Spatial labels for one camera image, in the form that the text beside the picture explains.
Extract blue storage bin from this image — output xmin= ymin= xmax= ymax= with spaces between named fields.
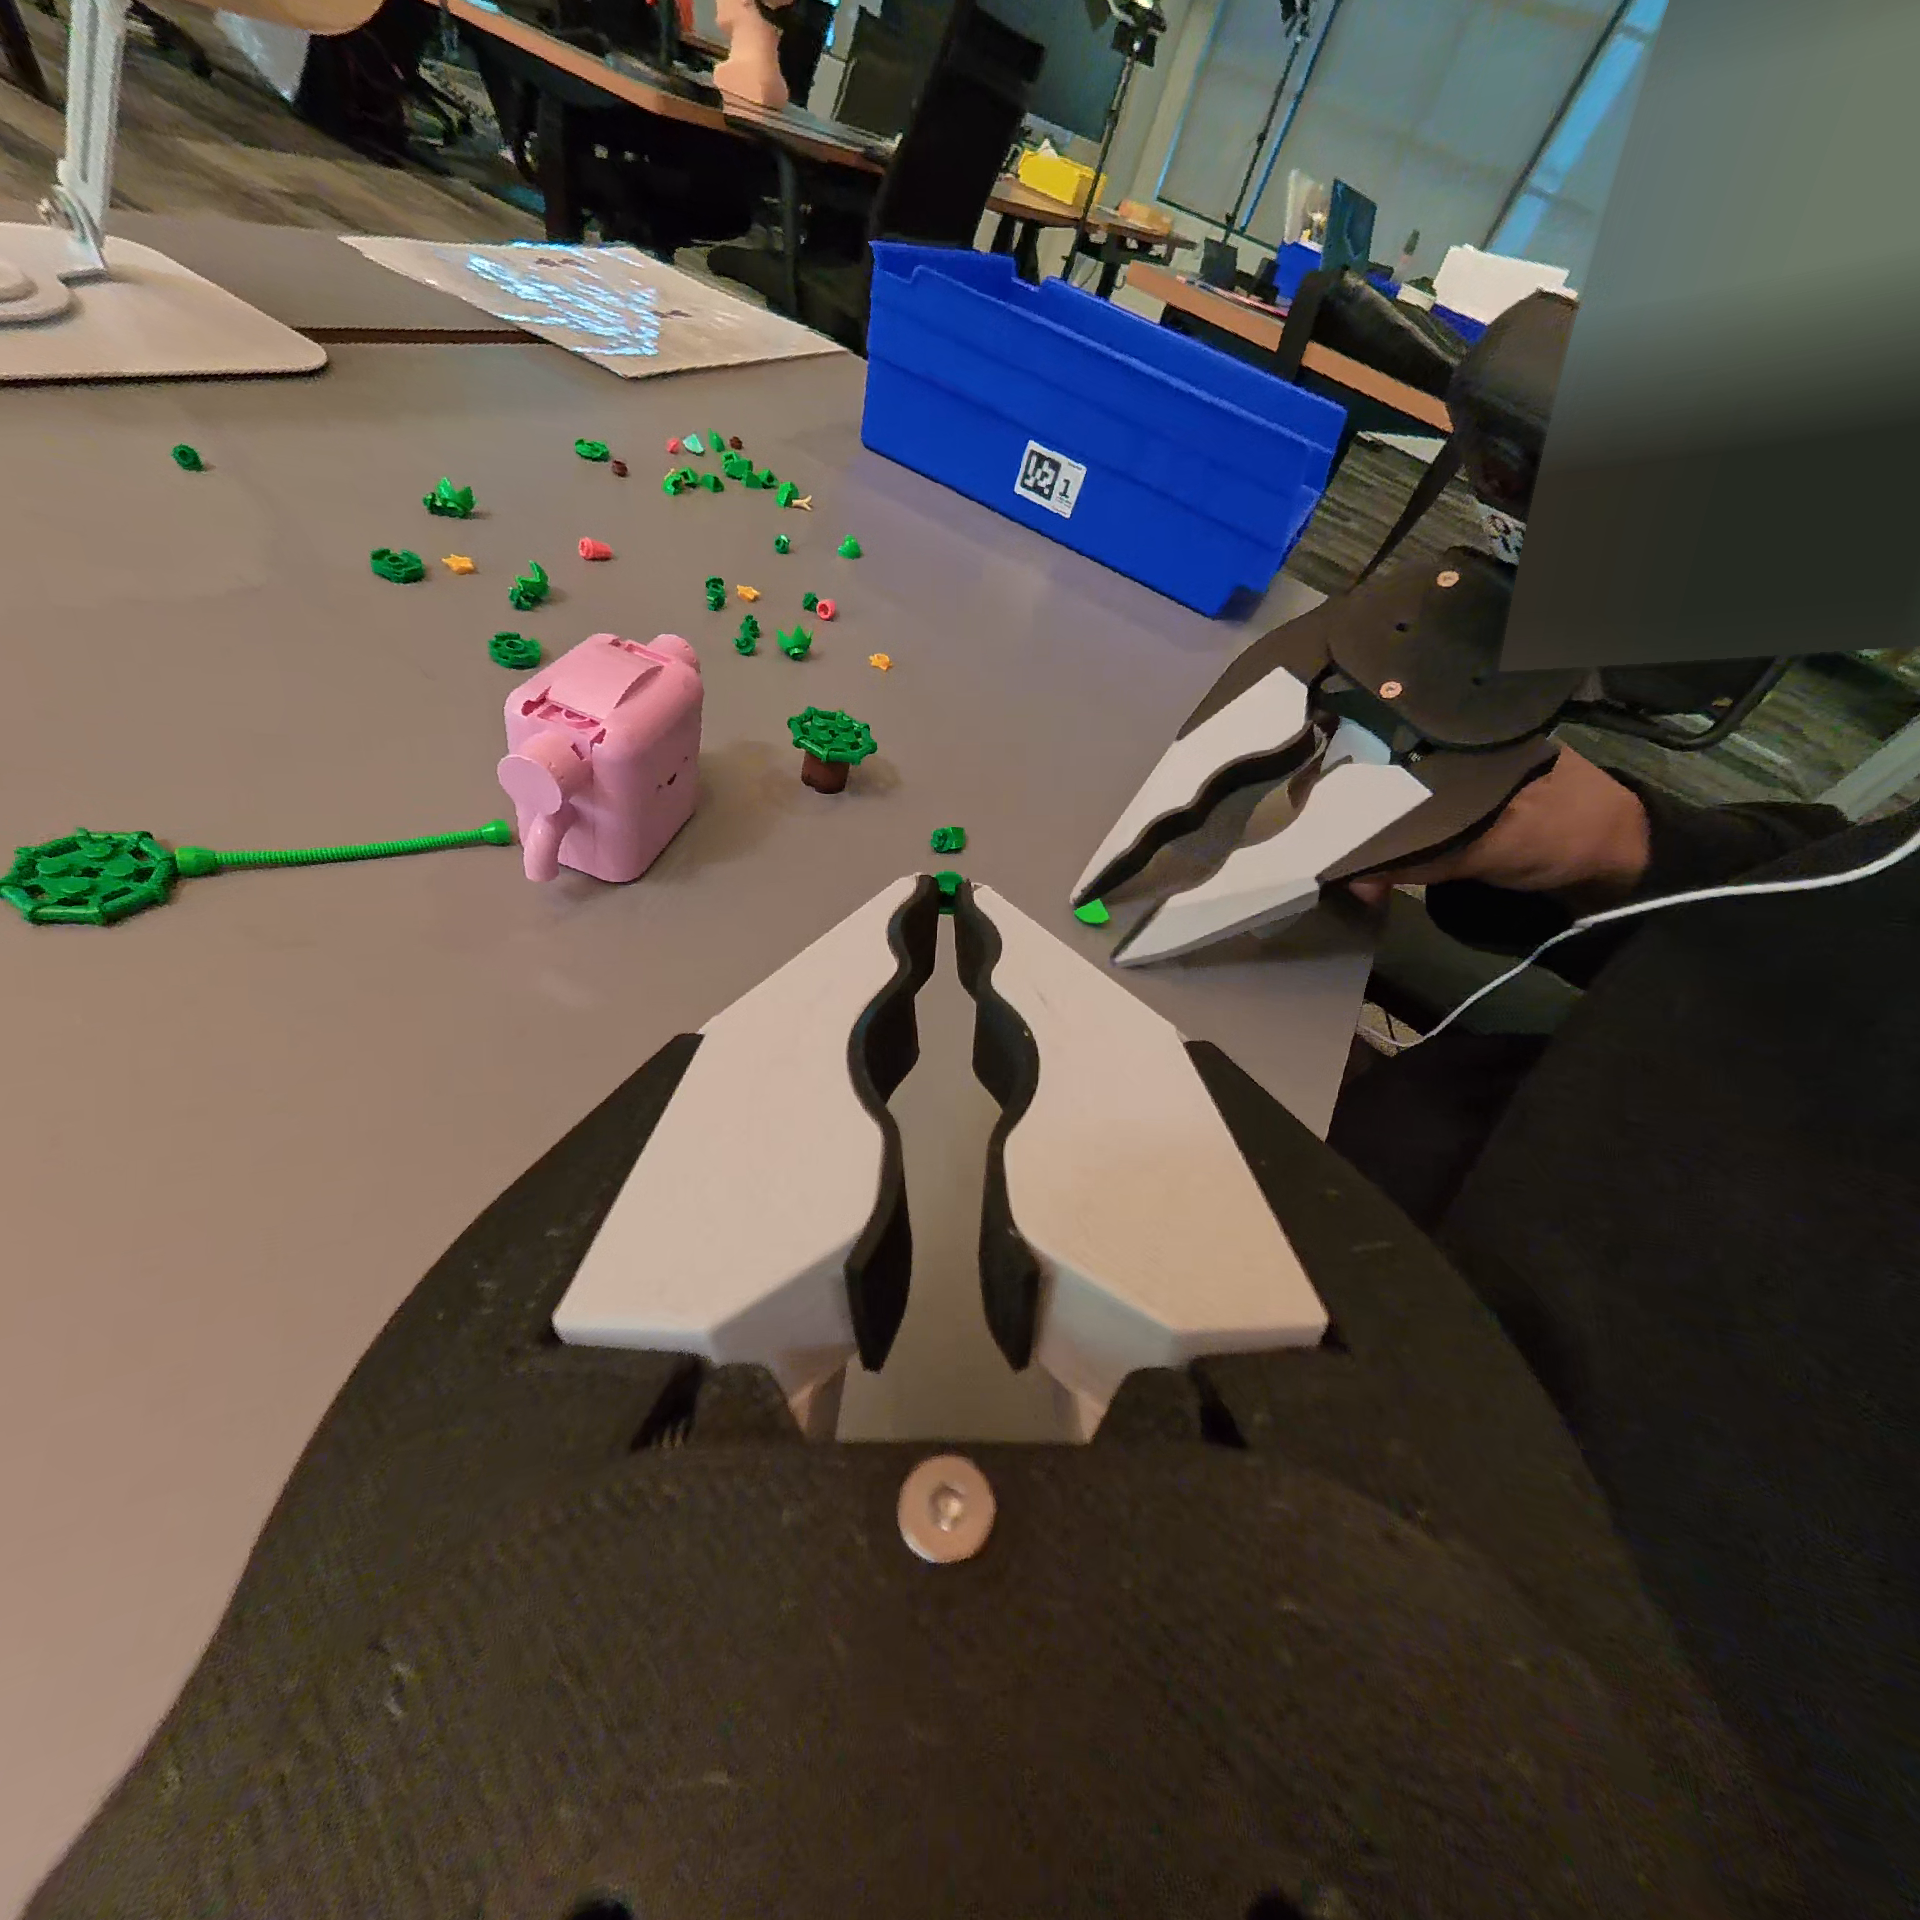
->
xmin=862 ymin=239 xmax=1349 ymax=621

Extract small toy tree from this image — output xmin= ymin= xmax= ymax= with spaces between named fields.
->
xmin=787 ymin=705 xmax=878 ymax=796

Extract thin white cable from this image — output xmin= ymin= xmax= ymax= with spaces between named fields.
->
xmin=1416 ymin=833 xmax=1920 ymax=1044

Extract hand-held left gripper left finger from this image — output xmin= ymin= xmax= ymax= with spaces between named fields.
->
xmin=552 ymin=874 xmax=942 ymax=1446

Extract black monitor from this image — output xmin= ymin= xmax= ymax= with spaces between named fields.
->
xmin=1035 ymin=0 xmax=1127 ymax=146

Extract pink brick-built toy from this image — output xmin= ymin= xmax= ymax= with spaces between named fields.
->
xmin=498 ymin=635 xmax=707 ymax=886

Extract person's right hand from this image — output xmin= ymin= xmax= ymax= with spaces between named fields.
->
xmin=1346 ymin=759 xmax=1654 ymax=908

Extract mannequin head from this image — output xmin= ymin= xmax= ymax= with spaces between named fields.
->
xmin=710 ymin=0 xmax=794 ymax=110

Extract white book stand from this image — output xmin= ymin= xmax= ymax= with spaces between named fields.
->
xmin=0 ymin=0 xmax=377 ymax=383

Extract studio light stand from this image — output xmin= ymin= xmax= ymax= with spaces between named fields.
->
xmin=1082 ymin=0 xmax=1172 ymax=280

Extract scattered small toy pieces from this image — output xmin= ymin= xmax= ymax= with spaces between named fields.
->
xmin=169 ymin=432 xmax=897 ymax=672

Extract printed paper sheet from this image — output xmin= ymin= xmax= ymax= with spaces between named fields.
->
xmin=341 ymin=233 xmax=849 ymax=379

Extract person's right forearm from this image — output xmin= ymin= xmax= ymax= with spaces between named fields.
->
xmin=1630 ymin=778 xmax=1920 ymax=977

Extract person's black jacket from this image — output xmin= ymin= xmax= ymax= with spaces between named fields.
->
xmin=1328 ymin=811 xmax=1920 ymax=1920

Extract green stem with web disc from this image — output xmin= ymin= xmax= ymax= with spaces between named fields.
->
xmin=0 ymin=818 xmax=515 ymax=926

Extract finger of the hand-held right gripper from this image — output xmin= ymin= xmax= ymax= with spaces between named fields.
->
xmin=1067 ymin=666 xmax=1337 ymax=905
xmin=1113 ymin=718 xmax=1440 ymax=975

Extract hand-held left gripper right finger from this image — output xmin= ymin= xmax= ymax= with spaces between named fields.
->
xmin=952 ymin=879 xmax=1332 ymax=1446

